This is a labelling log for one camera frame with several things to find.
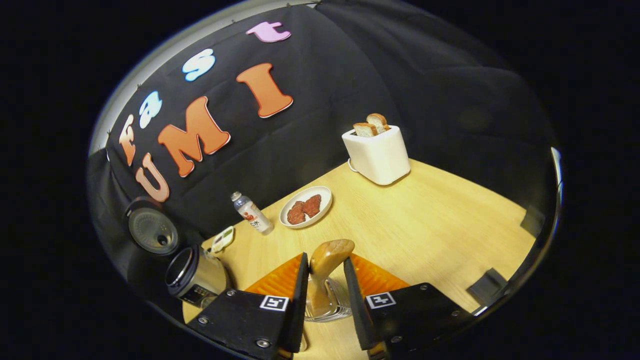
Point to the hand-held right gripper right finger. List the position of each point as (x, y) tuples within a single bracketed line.
[(356, 310)]

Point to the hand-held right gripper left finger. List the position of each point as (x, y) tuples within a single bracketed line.
[(297, 310)]

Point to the wooden spoon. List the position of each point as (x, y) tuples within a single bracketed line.
[(327, 257)]

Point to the grey rice cooker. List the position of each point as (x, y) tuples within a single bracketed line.
[(200, 280)]

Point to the brown meat piece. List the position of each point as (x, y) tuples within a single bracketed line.
[(296, 213), (312, 206)]

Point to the small white seasoning dish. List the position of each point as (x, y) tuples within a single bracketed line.
[(222, 240)]

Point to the clear plastic drink bottle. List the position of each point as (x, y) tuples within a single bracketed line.
[(255, 215)]

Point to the white round plate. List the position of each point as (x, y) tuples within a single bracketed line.
[(322, 197)]

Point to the dark grey table clamp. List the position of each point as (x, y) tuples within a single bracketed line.
[(487, 287), (532, 221)]

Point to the white toaster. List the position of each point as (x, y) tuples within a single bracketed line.
[(380, 157)]

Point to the toasted bread slice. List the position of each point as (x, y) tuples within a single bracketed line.
[(365, 130), (378, 121)]

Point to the black backdrop cloth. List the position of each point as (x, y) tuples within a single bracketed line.
[(350, 90)]

